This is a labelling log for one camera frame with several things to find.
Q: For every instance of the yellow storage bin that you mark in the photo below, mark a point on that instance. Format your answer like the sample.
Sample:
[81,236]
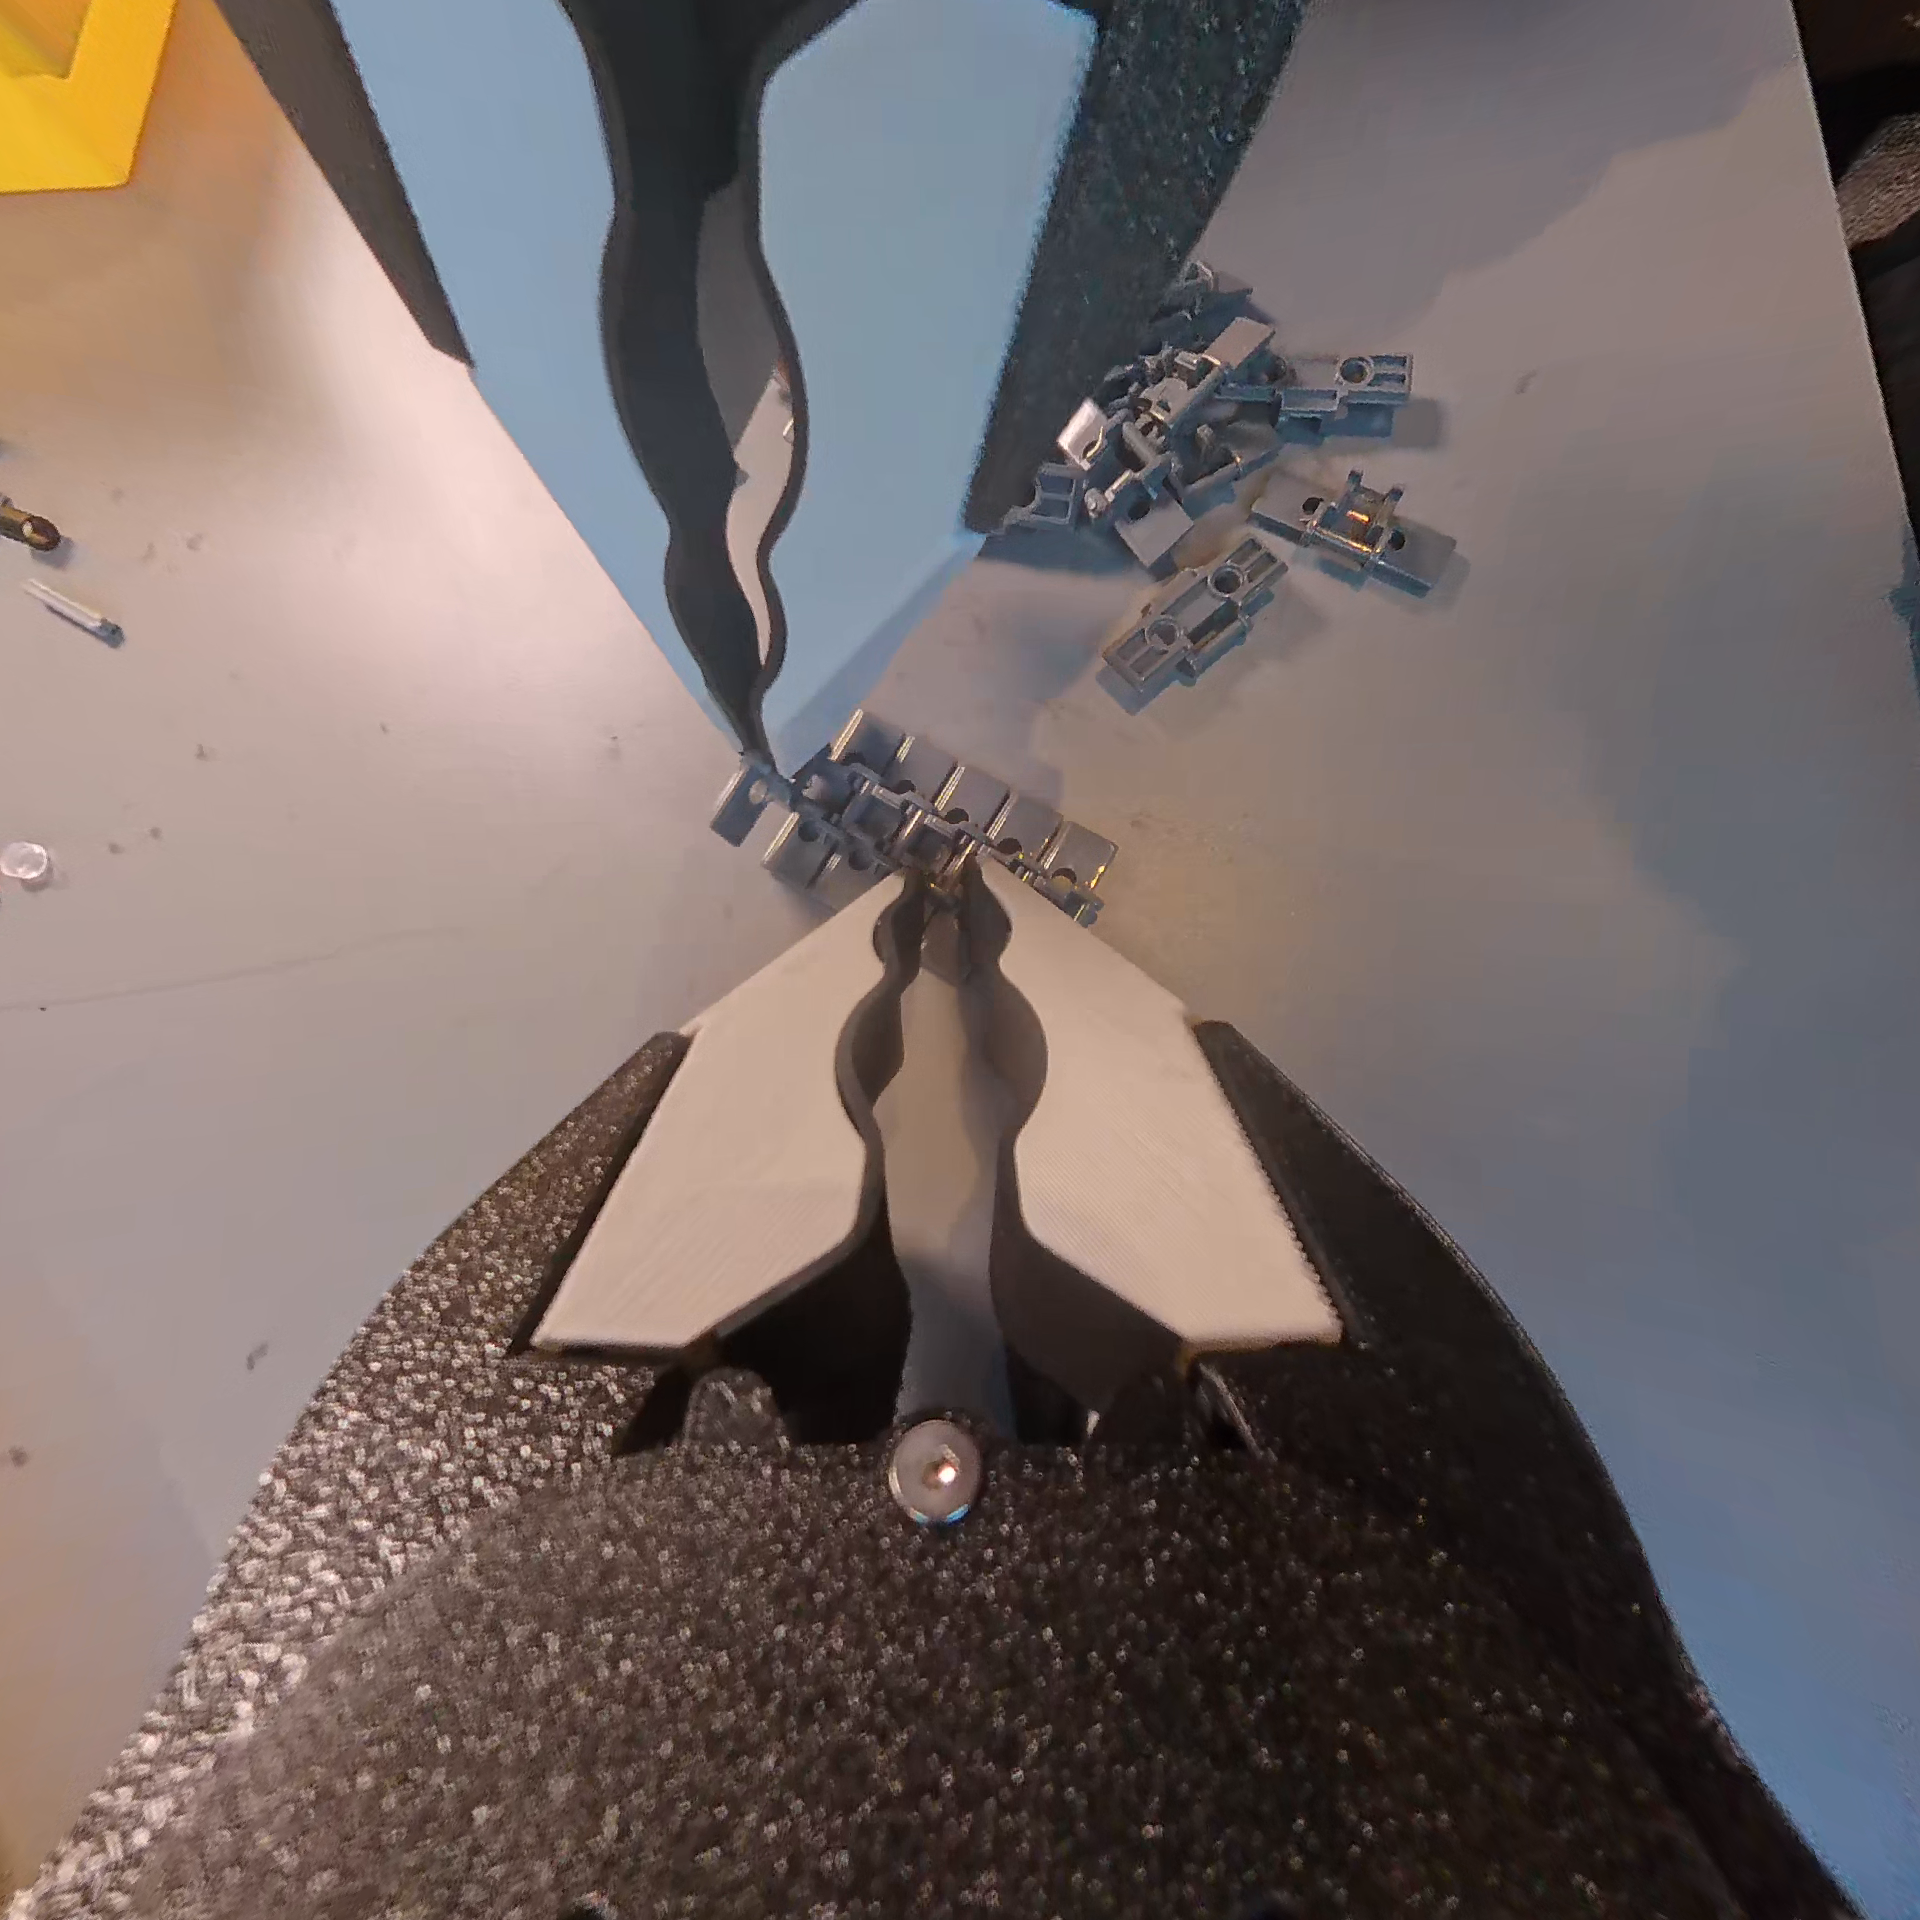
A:
[76,90]

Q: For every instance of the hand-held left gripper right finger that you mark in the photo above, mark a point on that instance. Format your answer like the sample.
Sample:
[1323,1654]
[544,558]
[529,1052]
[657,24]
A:
[1171,1200]

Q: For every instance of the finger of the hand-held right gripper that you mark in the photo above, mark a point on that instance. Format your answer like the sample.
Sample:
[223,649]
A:
[915,300]
[495,225]

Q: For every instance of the grey desk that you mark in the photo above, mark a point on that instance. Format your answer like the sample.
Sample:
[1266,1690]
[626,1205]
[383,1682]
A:
[1499,901]

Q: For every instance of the scatter of black red pins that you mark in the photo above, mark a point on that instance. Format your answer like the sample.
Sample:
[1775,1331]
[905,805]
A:
[67,609]

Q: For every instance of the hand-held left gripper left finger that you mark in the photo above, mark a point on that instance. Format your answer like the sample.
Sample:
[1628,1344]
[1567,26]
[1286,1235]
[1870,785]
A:
[704,1200]

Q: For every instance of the small grey track link cluster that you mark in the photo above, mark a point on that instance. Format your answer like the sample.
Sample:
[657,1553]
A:
[1201,609]

